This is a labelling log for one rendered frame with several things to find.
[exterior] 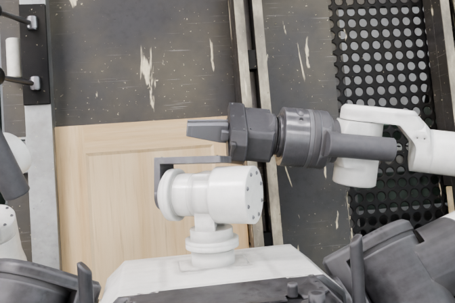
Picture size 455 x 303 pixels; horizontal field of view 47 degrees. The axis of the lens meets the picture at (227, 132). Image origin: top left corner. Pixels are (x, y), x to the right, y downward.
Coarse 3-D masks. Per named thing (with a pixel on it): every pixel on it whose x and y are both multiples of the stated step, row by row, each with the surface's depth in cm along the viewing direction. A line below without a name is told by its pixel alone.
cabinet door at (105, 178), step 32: (64, 128) 104; (96, 128) 105; (128, 128) 106; (160, 128) 107; (64, 160) 104; (96, 160) 105; (128, 160) 106; (64, 192) 103; (96, 192) 104; (128, 192) 105; (64, 224) 102; (96, 224) 104; (128, 224) 104; (160, 224) 105; (192, 224) 106; (64, 256) 102; (96, 256) 103; (128, 256) 104; (160, 256) 105
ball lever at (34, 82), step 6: (0, 72) 91; (0, 78) 91; (6, 78) 94; (12, 78) 95; (18, 78) 96; (30, 78) 100; (36, 78) 100; (0, 84) 92; (24, 84) 98; (30, 84) 99; (36, 84) 100; (36, 90) 101
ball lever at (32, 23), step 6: (0, 6) 92; (0, 12) 92; (6, 12) 95; (12, 18) 97; (18, 18) 98; (24, 18) 100; (30, 18) 101; (36, 18) 102; (30, 24) 101; (36, 24) 102
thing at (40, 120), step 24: (24, 0) 103; (48, 0) 107; (48, 24) 105; (48, 48) 104; (48, 120) 102; (48, 144) 101; (48, 168) 101; (48, 192) 101; (48, 216) 100; (48, 240) 100; (48, 264) 99
